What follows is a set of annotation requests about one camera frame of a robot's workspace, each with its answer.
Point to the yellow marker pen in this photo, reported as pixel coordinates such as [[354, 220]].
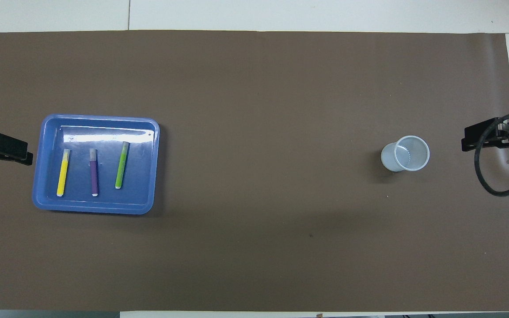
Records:
[[62, 174]]

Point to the purple marker pen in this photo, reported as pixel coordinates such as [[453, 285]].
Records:
[[94, 174]]

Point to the green marker pen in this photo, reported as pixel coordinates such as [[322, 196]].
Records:
[[121, 165]]

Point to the translucent plastic cup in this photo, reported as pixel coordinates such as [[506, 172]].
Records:
[[407, 154]]

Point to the blue plastic tray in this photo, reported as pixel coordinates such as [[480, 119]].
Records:
[[104, 201]]

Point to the brown paper table mat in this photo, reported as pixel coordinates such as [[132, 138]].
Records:
[[254, 88]]

